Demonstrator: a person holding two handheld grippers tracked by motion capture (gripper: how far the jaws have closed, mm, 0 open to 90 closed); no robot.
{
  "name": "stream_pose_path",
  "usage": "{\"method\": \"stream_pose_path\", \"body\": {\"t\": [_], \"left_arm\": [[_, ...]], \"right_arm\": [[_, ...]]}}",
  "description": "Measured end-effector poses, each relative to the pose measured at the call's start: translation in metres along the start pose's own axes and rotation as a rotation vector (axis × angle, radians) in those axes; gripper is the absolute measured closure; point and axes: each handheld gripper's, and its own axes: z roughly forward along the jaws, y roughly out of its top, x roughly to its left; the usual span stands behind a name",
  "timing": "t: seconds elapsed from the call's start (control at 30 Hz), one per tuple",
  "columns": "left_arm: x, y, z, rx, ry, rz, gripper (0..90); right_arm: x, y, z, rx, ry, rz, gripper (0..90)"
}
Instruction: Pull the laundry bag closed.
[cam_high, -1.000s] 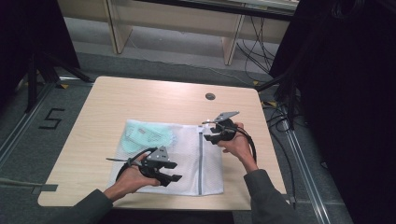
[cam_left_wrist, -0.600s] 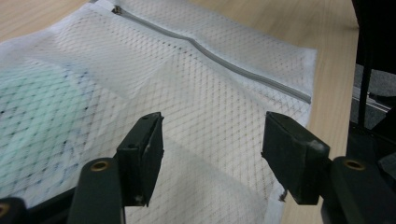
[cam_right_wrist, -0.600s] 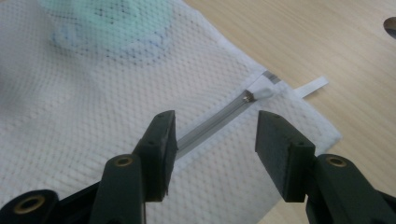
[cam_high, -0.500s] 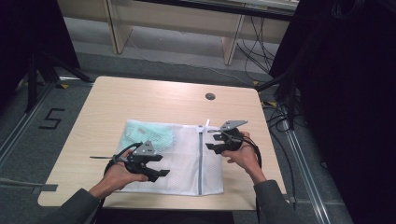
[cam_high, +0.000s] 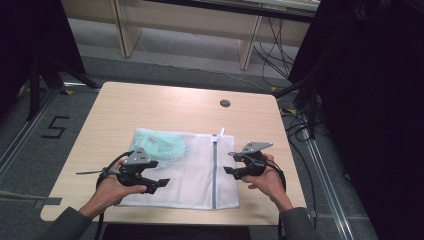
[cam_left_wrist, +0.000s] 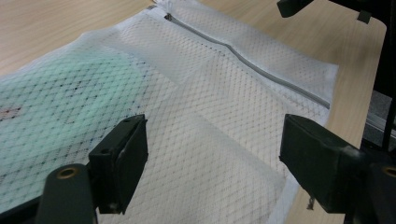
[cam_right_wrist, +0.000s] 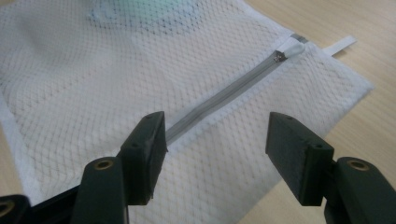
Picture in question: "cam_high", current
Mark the person's left hand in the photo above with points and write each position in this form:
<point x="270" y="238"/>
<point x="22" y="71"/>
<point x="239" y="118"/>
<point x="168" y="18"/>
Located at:
<point x="111" y="195"/>

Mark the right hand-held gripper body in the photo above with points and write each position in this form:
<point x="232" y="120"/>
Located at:
<point x="255" y="165"/>

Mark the black tripod stand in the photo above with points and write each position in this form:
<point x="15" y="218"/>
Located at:
<point x="311" y="100"/>
<point x="35" y="86"/>

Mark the white mesh laundry bag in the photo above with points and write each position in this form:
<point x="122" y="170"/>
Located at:
<point x="196" y="180"/>

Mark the grey floor tape strip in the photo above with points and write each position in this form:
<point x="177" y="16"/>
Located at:
<point x="48" y="202"/>

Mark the metal floor rail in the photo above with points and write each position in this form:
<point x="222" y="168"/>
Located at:
<point x="328" y="190"/>
<point x="23" y="133"/>

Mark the light wooden bench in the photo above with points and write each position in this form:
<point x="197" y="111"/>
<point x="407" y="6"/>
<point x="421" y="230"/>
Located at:
<point x="186" y="23"/>

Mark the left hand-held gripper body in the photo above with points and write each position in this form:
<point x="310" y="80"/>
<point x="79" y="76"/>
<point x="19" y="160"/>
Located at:
<point x="131" y="171"/>

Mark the person's right hand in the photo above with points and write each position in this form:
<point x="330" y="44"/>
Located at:
<point x="268" y="185"/>

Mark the black curtain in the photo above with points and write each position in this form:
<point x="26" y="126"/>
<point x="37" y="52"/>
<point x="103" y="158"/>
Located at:
<point x="30" y="40"/>
<point x="373" y="116"/>

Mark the mint green garment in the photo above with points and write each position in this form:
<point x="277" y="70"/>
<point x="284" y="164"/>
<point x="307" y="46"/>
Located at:
<point x="160" y="146"/>

